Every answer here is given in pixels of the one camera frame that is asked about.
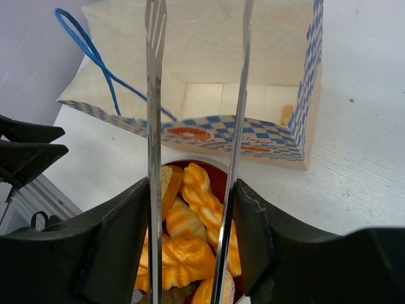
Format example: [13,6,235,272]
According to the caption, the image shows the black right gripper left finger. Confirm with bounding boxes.
[1,179,149,303]

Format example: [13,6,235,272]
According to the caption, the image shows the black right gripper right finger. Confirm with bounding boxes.
[234,180,404,303]

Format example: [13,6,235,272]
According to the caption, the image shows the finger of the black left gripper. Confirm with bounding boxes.
[1,116,68,189]

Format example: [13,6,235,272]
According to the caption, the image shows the metal serving tongs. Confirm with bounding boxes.
[145,1,253,303]

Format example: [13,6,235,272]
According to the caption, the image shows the oval golden bread roll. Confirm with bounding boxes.
[191,271,235,304]

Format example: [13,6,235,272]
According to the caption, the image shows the brown chocolate bread lump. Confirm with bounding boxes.
[135,281,199,304]

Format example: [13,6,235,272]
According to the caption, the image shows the long twisted bread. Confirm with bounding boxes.
[134,227,218,292]

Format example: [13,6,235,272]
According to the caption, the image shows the checkered paper bag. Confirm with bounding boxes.
[59,1,323,170]

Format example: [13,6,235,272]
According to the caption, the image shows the red round plate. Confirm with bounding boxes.
[132,159,246,304]

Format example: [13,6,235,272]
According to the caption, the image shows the aluminium frame rail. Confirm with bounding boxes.
[1,175,82,235]

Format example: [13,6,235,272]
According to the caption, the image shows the round glazed ring bread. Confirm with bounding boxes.
[165,196,206,240]

